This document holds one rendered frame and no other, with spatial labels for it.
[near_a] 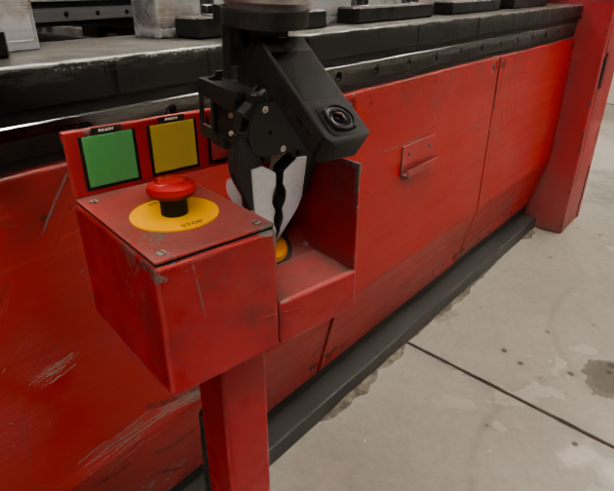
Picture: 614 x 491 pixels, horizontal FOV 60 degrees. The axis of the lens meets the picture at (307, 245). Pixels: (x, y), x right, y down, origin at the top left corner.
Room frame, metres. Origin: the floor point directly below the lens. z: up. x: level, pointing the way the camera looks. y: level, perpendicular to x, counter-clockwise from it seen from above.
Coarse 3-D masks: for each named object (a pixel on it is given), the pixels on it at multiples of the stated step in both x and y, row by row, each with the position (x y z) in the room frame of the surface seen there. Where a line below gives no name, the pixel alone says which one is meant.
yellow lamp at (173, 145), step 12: (192, 120) 0.51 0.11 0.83; (156, 132) 0.49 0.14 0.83; (168, 132) 0.49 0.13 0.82; (180, 132) 0.50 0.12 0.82; (192, 132) 0.51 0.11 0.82; (156, 144) 0.49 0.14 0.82; (168, 144) 0.49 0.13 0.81; (180, 144) 0.50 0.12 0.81; (192, 144) 0.51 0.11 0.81; (156, 156) 0.48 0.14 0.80; (168, 156) 0.49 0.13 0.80; (180, 156) 0.50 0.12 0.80; (192, 156) 0.51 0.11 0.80; (156, 168) 0.48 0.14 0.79; (168, 168) 0.49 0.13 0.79
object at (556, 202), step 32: (576, 0) 2.10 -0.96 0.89; (608, 0) 2.03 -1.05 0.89; (576, 32) 2.08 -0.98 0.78; (608, 32) 2.02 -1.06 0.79; (576, 64) 2.07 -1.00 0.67; (608, 64) 2.10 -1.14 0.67; (576, 96) 2.05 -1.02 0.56; (576, 128) 2.04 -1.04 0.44; (576, 160) 2.02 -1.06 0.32; (544, 192) 2.08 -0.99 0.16; (576, 192) 2.10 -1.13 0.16; (544, 224) 2.06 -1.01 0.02
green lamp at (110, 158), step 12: (120, 132) 0.46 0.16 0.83; (132, 132) 0.47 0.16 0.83; (84, 144) 0.44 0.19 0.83; (96, 144) 0.45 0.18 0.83; (108, 144) 0.46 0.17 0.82; (120, 144) 0.46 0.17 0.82; (132, 144) 0.47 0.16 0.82; (96, 156) 0.45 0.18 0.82; (108, 156) 0.46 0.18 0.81; (120, 156) 0.46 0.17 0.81; (132, 156) 0.47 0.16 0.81; (96, 168) 0.45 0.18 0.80; (108, 168) 0.46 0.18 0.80; (120, 168) 0.46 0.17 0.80; (132, 168) 0.47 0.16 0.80; (96, 180) 0.45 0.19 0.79; (108, 180) 0.45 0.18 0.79; (120, 180) 0.46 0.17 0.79
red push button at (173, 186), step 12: (156, 180) 0.40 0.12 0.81; (168, 180) 0.40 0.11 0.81; (180, 180) 0.40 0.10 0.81; (192, 180) 0.41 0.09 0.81; (156, 192) 0.39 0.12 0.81; (168, 192) 0.39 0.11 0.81; (180, 192) 0.39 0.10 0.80; (192, 192) 0.40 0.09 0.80; (168, 204) 0.39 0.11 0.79; (180, 204) 0.40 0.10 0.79; (168, 216) 0.39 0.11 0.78
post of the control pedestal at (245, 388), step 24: (264, 360) 0.44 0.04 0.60; (216, 384) 0.41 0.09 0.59; (240, 384) 0.42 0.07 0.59; (264, 384) 0.44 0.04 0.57; (216, 408) 0.42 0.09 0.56; (240, 408) 0.42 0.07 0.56; (264, 408) 0.44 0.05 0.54; (216, 432) 0.42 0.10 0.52; (240, 432) 0.42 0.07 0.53; (264, 432) 0.44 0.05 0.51; (216, 456) 0.43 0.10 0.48; (240, 456) 0.41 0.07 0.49; (264, 456) 0.43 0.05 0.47; (216, 480) 0.43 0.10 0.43; (240, 480) 0.41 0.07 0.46; (264, 480) 0.43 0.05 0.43
